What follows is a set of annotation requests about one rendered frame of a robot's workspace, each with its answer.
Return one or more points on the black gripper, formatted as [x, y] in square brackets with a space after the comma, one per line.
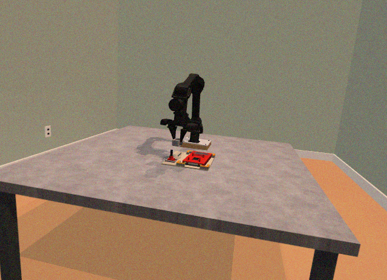
[179, 120]

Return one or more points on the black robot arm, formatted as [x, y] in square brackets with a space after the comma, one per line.
[193, 84]

